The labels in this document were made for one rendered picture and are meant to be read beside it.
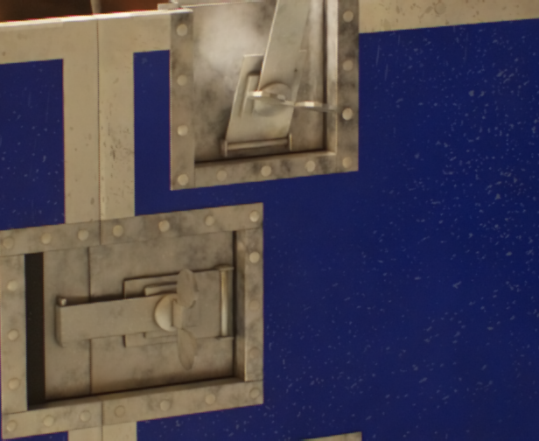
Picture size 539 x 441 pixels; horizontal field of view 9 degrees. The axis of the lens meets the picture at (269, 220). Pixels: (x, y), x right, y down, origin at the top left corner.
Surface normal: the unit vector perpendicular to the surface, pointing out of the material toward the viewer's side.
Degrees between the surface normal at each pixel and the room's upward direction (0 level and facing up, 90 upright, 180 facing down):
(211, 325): 90
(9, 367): 90
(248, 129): 114
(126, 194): 90
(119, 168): 90
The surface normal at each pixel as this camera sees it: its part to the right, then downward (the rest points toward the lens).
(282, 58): 0.41, 0.58
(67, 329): 0.45, 0.20
